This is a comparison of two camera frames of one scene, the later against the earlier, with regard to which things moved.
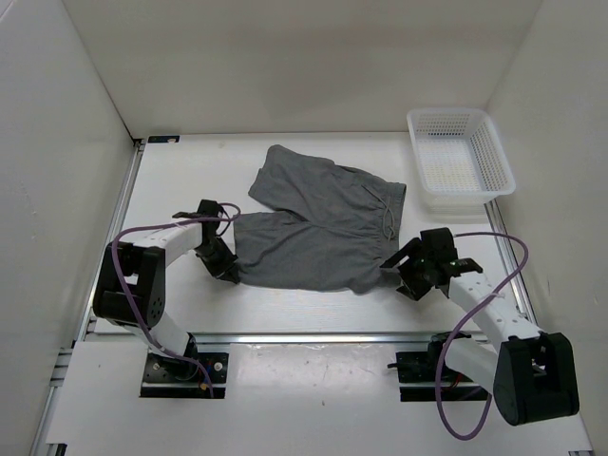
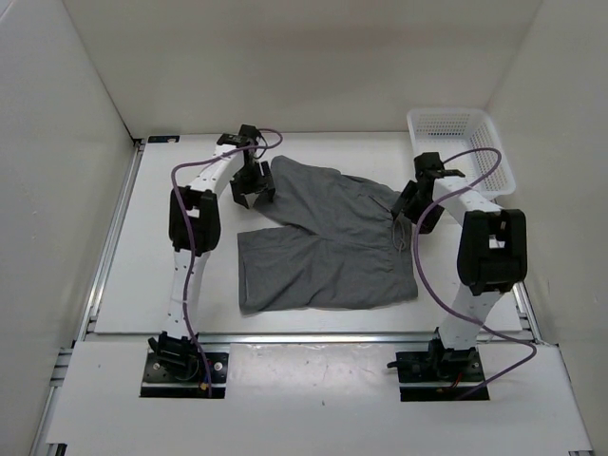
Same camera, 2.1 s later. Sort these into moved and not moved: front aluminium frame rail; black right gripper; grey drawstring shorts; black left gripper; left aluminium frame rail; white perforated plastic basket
Moved: black right gripper; black left gripper; grey drawstring shorts
Not moved: front aluminium frame rail; white perforated plastic basket; left aluminium frame rail
